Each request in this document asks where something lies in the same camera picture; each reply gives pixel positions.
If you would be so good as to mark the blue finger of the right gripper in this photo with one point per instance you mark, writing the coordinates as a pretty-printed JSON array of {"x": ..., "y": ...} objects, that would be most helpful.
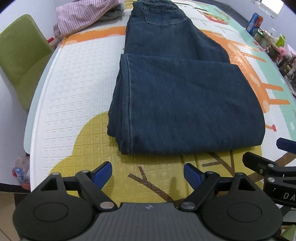
[
  {"x": 286, "y": 145},
  {"x": 267, "y": 170}
]

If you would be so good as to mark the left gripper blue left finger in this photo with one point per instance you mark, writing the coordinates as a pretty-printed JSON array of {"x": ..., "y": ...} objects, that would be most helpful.
[{"x": 90, "y": 187}]

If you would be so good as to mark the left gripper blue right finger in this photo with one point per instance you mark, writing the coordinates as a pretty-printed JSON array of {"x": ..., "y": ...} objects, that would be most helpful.
[{"x": 203, "y": 185}]

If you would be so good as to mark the dark blue denim jeans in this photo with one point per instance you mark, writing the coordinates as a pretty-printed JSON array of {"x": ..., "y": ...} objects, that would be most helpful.
[{"x": 177, "y": 92}]

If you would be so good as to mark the colourful foam play mat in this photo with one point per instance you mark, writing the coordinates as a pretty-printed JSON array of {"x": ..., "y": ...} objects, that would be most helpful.
[{"x": 69, "y": 132}]

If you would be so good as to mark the plastic bag on floor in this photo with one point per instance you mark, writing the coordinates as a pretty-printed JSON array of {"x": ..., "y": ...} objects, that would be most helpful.
[{"x": 21, "y": 171}]

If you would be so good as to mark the dark glass bottle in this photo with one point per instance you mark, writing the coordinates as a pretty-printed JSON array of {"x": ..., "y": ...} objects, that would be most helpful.
[{"x": 285, "y": 64}]

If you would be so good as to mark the pink pig toy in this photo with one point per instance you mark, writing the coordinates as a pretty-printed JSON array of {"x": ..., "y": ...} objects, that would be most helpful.
[{"x": 283, "y": 52}]

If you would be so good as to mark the green lid jar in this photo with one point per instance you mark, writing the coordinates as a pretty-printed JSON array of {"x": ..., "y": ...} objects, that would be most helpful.
[{"x": 259, "y": 36}]

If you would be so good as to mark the blue soda can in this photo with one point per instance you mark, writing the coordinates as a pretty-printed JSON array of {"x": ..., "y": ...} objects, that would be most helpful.
[{"x": 254, "y": 24}]

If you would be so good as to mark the green upholstered chair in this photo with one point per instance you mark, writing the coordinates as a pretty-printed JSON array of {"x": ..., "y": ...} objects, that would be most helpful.
[{"x": 24, "y": 55}]

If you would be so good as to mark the pink striped shirt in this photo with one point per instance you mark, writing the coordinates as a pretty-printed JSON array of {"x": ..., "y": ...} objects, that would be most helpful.
[{"x": 77, "y": 15}]

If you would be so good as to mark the grey garment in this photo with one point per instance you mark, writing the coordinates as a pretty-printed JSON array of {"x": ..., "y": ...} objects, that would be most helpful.
[{"x": 113, "y": 13}]

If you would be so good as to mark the window with white frame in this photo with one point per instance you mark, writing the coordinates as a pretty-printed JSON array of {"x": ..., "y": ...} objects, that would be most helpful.
[{"x": 273, "y": 6}]

